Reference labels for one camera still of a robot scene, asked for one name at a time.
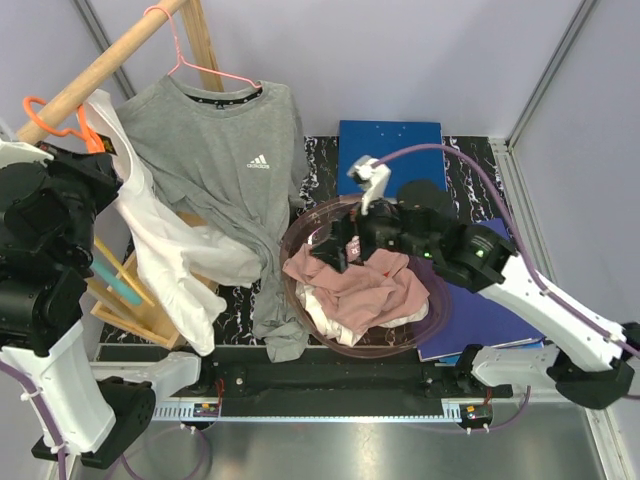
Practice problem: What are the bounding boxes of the clear pink plastic basin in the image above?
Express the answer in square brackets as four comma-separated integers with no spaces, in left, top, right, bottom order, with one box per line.
[280,194,453,359]

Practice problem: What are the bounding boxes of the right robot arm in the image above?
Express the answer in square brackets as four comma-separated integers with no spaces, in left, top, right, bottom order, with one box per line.
[311,180,639,409]

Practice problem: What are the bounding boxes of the wooden box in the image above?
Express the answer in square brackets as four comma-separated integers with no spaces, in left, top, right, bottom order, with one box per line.
[89,212,221,350]

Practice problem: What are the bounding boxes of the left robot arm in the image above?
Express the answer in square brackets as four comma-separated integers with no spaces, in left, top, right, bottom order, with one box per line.
[1,150,216,470]

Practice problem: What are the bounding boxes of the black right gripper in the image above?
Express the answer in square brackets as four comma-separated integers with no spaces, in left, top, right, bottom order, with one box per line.
[308,183,437,274]

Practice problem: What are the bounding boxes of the orange plastic hanger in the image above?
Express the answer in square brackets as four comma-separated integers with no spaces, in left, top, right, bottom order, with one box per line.
[23,95,109,154]

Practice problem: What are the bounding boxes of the teal plastic hanger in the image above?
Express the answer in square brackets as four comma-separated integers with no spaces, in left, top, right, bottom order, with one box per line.
[91,259,142,306]

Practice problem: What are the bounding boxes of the blue folder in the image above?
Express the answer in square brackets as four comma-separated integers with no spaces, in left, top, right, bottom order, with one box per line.
[336,120,447,198]

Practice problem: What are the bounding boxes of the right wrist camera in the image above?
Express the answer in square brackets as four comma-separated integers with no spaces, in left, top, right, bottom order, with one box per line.
[347,155,391,216]

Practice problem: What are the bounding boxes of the yellow plastic hanger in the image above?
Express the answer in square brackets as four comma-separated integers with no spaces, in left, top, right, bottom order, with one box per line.
[94,237,155,306]

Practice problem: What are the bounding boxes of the purple folder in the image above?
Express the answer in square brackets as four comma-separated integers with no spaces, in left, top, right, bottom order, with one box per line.
[414,217,544,364]

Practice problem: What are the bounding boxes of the pink wire hanger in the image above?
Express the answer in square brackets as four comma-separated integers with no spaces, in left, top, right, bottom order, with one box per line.
[144,1,262,92]

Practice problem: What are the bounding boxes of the wooden clothes rail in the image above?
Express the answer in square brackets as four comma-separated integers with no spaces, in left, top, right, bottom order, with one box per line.
[38,0,186,127]

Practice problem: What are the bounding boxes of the grey adidas t shirt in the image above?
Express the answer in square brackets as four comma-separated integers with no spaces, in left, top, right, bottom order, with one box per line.
[116,76,309,363]

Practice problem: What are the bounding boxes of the white t shirt red print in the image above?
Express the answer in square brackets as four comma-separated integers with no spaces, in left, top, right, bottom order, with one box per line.
[296,281,429,347]

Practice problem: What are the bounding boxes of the white t shirt blue graphic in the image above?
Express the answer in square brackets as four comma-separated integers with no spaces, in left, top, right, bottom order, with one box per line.
[83,89,261,356]

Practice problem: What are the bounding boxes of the wooden rack frame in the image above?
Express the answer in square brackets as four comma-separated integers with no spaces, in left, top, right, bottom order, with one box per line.
[74,0,224,101]

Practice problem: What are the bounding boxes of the pink t shirt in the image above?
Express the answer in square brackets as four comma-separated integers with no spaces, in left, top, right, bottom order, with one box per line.
[283,245,430,334]

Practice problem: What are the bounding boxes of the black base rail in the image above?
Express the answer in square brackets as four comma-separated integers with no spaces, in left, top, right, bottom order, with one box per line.
[97,344,514,419]

